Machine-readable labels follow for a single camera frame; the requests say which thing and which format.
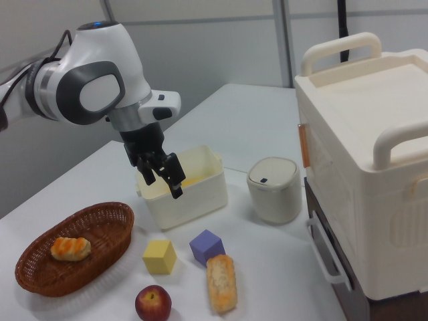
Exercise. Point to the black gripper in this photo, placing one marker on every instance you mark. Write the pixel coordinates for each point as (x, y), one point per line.
(143, 142)

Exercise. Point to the purple cube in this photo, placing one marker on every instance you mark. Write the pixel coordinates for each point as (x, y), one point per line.
(205, 249)

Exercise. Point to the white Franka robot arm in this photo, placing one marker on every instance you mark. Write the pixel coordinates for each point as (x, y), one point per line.
(97, 87)

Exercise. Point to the yellow cube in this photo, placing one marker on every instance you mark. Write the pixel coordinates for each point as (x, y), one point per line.
(159, 257)

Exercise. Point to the white rectangular plastic tub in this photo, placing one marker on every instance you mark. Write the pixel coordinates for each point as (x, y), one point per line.
(194, 190)

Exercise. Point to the small white lidded bin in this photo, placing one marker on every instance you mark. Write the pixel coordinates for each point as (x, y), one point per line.
(274, 190)

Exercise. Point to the small bread roll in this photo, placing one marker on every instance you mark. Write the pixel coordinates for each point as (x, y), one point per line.
(71, 249)

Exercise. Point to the long toasted bread loaf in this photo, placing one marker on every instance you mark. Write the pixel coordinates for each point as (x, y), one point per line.
(221, 282)

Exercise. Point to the brown wicker oval basket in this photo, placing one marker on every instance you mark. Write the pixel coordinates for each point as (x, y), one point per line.
(67, 264)

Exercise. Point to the red apple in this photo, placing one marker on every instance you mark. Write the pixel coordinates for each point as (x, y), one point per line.
(153, 303)

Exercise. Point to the dark brown drawer cabinet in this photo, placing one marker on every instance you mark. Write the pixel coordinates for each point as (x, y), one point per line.
(337, 267)

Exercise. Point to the large white storage box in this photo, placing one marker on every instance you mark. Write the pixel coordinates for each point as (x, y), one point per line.
(368, 174)

